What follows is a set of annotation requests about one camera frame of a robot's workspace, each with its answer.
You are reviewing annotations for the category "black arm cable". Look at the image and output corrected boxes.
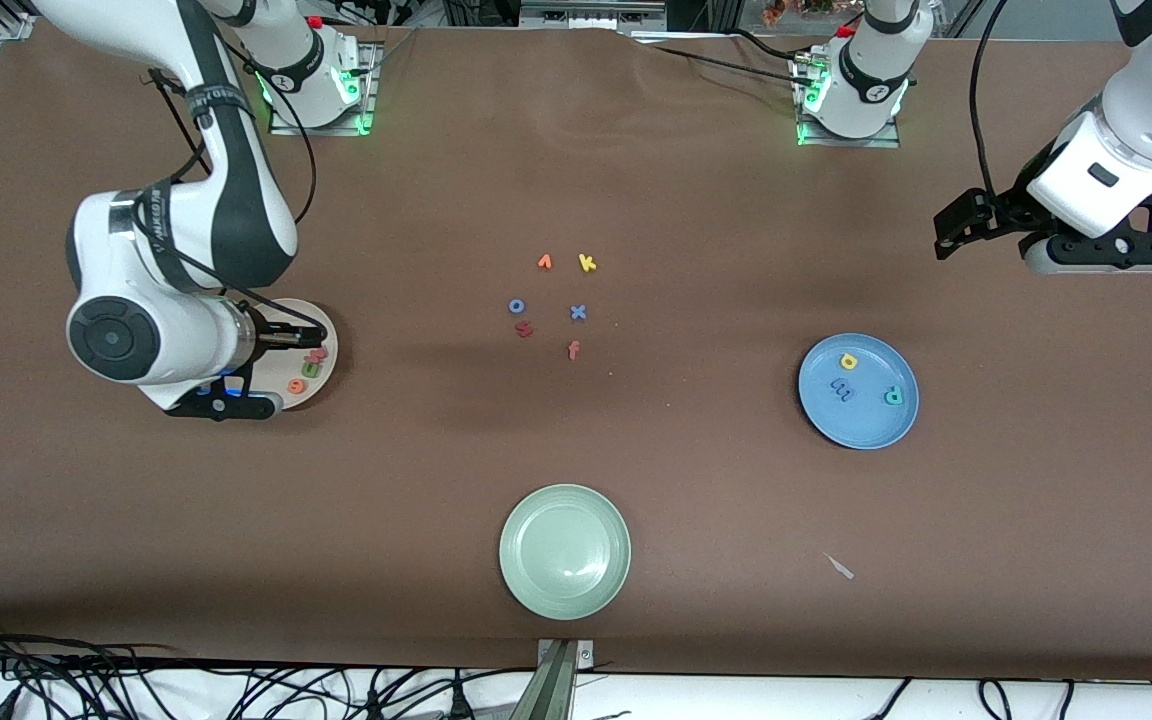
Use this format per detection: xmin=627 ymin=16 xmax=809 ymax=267
xmin=969 ymin=0 xmax=1015 ymax=199
xmin=144 ymin=60 xmax=329 ymax=341

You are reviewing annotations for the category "blue plate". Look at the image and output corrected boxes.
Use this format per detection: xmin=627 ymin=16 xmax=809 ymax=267
xmin=798 ymin=333 xmax=920 ymax=450

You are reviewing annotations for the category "dark equipment rack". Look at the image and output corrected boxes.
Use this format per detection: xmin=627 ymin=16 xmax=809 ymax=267
xmin=441 ymin=0 xmax=669 ymax=31

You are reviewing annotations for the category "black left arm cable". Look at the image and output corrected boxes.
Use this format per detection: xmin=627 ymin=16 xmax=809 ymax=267
xmin=969 ymin=0 xmax=1015 ymax=199

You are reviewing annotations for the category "aluminium bracket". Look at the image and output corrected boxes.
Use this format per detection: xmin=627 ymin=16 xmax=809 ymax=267
xmin=511 ymin=638 xmax=597 ymax=720

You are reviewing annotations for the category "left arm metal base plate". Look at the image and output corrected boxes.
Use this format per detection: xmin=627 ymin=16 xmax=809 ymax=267
xmin=794 ymin=50 xmax=903 ymax=149

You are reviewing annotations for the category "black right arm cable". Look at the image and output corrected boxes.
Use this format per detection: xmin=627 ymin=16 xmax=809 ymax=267
xmin=144 ymin=60 xmax=329 ymax=341

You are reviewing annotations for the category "pale green plate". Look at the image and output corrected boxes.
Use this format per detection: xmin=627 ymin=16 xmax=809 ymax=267
xmin=499 ymin=484 xmax=632 ymax=621

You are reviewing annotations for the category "black cable bundle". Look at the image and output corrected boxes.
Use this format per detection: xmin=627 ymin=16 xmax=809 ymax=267
xmin=0 ymin=615 xmax=537 ymax=720

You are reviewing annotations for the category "beige brown plate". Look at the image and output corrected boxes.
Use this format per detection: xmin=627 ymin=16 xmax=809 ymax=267
xmin=256 ymin=298 xmax=339 ymax=412

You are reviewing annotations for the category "brown table cover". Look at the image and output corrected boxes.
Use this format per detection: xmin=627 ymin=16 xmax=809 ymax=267
xmin=0 ymin=20 xmax=1152 ymax=683

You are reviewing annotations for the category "black cable lying on table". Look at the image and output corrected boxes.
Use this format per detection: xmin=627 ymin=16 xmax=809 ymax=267
xmin=631 ymin=32 xmax=809 ymax=86

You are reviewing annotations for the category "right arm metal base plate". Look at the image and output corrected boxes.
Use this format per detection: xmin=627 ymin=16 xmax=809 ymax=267
xmin=268 ymin=40 xmax=381 ymax=137

